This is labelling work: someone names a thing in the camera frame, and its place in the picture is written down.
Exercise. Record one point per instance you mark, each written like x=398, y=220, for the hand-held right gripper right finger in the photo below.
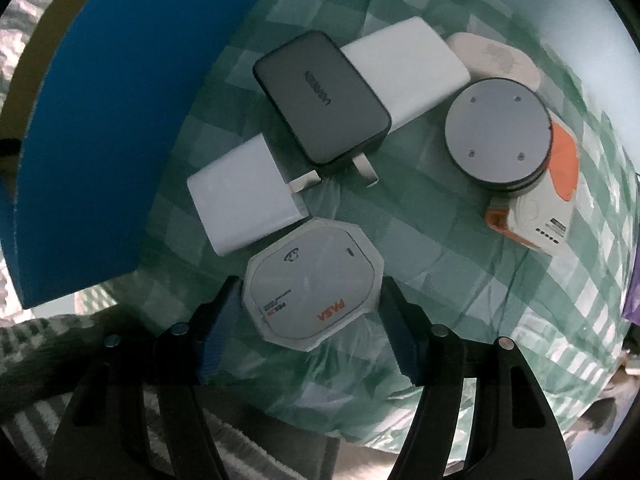
x=400, y=332

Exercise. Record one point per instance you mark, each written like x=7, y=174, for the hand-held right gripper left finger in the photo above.
x=220, y=327

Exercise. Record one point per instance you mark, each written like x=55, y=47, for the white octagonal device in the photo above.
x=310, y=280

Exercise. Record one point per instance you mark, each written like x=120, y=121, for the white charger block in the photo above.
x=240, y=195

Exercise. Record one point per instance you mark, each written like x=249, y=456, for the round black grey device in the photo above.
x=495, y=130

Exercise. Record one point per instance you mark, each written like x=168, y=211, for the blue cardboard box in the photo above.
x=125, y=110

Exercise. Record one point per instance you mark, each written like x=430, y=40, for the dark grey charger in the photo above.
x=320, y=100

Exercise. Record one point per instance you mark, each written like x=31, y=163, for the green checkered cloth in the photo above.
x=450, y=285

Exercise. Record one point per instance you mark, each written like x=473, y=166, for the orange white power bank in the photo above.
x=545, y=215

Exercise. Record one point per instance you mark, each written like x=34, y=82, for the grey striped blanket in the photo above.
x=30, y=332

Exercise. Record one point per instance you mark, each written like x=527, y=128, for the purple item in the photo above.
x=632, y=300

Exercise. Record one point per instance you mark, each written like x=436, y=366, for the beige oval case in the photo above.
x=500, y=57

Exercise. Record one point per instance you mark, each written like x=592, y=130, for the silver foil sheet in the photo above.
x=27, y=35

